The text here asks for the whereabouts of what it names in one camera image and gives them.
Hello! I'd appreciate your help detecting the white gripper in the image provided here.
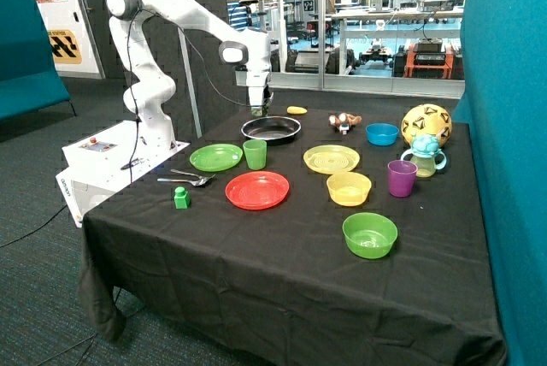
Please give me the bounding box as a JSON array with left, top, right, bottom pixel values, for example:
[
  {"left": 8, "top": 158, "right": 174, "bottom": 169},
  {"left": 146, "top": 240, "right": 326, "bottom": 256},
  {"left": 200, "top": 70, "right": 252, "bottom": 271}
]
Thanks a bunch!
[{"left": 245, "top": 70, "right": 273, "bottom": 116}]

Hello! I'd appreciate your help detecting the green toy capsicum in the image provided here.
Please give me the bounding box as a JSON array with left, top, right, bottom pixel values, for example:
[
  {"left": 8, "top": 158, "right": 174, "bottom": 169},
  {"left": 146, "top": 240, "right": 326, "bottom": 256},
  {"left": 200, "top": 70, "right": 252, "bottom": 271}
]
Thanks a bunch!
[{"left": 254, "top": 106, "right": 267, "bottom": 117}]

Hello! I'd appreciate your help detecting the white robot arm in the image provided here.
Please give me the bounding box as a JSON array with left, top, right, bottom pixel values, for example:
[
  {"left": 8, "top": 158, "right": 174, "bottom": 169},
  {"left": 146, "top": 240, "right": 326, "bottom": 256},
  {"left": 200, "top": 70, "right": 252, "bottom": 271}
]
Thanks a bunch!
[{"left": 107, "top": 0, "right": 273, "bottom": 151}]

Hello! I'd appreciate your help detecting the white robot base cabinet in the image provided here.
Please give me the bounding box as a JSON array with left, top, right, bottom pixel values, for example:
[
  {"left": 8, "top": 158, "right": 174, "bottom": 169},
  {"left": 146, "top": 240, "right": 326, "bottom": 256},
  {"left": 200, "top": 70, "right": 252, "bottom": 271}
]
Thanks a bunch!
[{"left": 56, "top": 121, "right": 189, "bottom": 227}]

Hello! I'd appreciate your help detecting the green plastic plate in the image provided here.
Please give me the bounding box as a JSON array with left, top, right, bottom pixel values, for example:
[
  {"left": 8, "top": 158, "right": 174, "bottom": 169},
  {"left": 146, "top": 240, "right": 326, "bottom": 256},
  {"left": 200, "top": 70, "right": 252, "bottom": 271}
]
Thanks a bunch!
[{"left": 190, "top": 144, "right": 243, "bottom": 172}]

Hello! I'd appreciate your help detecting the yellow plastic plate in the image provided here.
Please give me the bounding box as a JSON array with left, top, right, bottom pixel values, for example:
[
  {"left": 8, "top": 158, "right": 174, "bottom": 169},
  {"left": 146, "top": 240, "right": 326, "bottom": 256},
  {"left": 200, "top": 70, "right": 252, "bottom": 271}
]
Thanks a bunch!
[{"left": 303, "top": 145, "right": 361, "bottom": 174}]

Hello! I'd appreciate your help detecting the red plastic plate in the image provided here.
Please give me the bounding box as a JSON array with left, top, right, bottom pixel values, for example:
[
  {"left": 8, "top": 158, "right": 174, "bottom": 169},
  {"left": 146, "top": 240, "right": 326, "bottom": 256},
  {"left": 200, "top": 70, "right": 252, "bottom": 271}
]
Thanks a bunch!
[{"left": 225, "top": 171, "right": 290, "bottom": 210}]

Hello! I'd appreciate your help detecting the black frying pan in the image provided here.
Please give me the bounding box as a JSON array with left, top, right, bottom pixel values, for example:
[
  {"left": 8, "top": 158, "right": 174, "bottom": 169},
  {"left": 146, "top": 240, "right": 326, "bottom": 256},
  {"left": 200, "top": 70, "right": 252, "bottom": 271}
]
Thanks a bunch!
[{"left": 240, "top": 116, "right": 302, "bottom": 143}]

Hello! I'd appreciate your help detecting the yellow toy lemon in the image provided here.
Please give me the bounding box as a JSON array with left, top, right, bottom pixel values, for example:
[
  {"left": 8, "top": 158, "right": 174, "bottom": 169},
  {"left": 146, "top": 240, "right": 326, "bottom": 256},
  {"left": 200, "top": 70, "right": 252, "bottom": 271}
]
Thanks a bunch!
[{"left": 286, "top": 106, "right": 308, "bottom": 115}]

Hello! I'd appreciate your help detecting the green plastic cup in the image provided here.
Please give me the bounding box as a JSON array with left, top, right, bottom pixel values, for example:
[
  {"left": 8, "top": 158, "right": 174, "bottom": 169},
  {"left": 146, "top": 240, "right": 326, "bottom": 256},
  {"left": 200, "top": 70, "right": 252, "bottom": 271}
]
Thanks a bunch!
[{"left": 244, "top": 139, "right": 268, "bottom": 170}]

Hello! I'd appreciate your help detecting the brown plush toy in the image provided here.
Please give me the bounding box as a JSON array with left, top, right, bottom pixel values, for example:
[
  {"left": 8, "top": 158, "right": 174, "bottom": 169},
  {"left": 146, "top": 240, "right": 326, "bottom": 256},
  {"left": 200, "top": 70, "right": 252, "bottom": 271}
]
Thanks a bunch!
[{"left": 328, "top": 113, "right": 362, "bottom": 135}]

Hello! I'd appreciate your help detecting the metal spoon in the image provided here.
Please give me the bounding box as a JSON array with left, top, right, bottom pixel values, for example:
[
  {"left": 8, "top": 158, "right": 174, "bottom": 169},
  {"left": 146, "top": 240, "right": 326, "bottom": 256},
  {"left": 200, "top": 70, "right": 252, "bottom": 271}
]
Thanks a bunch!
[{"left": 156, "top": 175, "right": 215, "bottom": 187}]

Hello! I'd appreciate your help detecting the yellow plastic bowl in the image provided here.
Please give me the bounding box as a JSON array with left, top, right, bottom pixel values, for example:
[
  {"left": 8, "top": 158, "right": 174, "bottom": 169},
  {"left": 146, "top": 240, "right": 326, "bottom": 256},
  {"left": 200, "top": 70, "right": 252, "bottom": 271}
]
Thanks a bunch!
[{"left": 326, "top": 172, "right": 372, "bottom": 207}]

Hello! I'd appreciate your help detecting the green toy block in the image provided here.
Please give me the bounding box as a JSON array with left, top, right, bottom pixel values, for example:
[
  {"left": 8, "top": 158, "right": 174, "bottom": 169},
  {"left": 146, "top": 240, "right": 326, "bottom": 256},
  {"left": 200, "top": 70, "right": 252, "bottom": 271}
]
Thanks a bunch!
[{"left": 174, "top": 186, "right": 191, "bottom": 210}]

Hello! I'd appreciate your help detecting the blue plastic bowl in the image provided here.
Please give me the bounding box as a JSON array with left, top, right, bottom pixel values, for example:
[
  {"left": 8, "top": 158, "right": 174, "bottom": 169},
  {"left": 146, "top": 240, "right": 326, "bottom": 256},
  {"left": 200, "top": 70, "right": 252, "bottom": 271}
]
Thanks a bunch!
[{"left": 366, "top": 123, "right": 399, "bottom": 146}]

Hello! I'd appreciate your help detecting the black tablecloth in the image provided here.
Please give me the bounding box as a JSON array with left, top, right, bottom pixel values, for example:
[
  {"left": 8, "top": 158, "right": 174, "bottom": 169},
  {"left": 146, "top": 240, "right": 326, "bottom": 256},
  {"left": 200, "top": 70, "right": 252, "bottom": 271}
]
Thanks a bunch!
[{"left": 78, "top": 110, "right": 508, "bottom": 365}]

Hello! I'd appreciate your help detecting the purple plastic cup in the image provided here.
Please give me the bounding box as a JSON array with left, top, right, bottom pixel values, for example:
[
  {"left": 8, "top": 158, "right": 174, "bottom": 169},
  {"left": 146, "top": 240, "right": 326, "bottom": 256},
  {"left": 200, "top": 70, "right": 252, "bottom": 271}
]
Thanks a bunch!
[{"left": 387, "top": 160, "right": 418, "bottom": 198}]

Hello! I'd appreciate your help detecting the yellow black soccer ball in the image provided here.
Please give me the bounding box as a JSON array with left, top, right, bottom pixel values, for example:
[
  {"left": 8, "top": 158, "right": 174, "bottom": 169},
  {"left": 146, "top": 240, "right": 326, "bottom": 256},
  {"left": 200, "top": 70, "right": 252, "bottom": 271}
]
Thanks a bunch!
[{"left": 401, "top": 103, "right": 453, "bottom": 147}]

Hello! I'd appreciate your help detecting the green plastic bowl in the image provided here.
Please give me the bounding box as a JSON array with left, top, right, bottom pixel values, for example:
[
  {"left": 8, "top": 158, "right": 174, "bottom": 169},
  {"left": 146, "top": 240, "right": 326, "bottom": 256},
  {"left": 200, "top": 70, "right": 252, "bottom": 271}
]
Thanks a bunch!
[{"left": 342, "top": 212, "right": 398, "bottom": 260}]

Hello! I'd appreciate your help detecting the blue lidded sippy cup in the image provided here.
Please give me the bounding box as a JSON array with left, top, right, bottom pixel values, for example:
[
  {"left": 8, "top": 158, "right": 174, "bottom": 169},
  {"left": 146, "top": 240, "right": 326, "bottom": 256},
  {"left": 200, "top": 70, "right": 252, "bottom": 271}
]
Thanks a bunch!
[{"left": 400, "top": 134, "right": 447, "bottom": 178}]

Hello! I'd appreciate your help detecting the yellow black hazard sign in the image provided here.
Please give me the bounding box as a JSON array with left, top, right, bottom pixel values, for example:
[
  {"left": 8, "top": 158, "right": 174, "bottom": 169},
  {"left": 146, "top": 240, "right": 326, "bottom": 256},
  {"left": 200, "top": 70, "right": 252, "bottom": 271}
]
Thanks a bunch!
[{"left": 48, "top": 29, "right": 82, "bottom": 65}]

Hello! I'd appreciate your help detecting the teal sofa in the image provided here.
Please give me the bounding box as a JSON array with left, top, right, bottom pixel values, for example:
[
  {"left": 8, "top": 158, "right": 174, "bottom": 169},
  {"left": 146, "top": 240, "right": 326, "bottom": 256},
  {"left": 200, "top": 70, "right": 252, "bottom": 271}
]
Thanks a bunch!
[{"left": 0, "top": 0, "right": 71, "bottom": 121}]

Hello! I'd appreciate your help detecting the teal partition panel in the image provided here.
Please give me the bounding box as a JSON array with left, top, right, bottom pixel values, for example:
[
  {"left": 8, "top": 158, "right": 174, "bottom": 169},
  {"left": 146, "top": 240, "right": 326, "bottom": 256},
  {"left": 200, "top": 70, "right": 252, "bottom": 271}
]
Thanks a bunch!
[{"left": 455, "top": 0, "right": 546, "bottom": 365}]

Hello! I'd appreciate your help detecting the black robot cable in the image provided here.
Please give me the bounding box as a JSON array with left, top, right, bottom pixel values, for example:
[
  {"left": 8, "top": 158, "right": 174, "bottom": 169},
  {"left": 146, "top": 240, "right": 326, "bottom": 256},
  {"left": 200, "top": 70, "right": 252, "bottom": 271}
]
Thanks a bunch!
[{"left": 120, "top": 6, "right": 253, "bottom": 171}]

